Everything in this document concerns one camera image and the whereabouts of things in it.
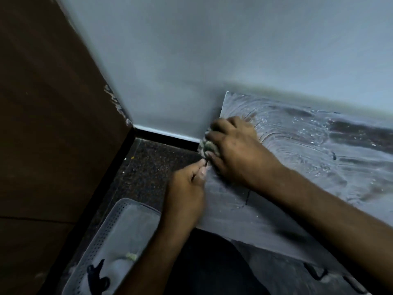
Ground grey cleaning cloth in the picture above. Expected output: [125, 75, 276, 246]
[198, 129, 221, 167]

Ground person's right hand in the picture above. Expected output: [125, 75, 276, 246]
[204, 116, 288, 194]

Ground white perforated plastic basket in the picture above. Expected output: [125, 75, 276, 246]
[61, 198, 162, 295]

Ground person's left hand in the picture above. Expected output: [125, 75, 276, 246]
[163, 158, 210, 231]

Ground metal cabinet handle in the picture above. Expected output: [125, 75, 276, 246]
[303, 262, 330, 282]
[343, 274, 373, 295]

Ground brown wooden cabinet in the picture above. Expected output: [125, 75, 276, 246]
[196, 90, 393, 295]

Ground person's right forearm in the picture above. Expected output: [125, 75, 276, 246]
[261, 164, 393, 283]

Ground person's left forearm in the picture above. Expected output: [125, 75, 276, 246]
[115, 218, 199, 295]

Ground white spray bottle black nozzle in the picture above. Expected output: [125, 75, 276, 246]
[78, 258, 136, 295]

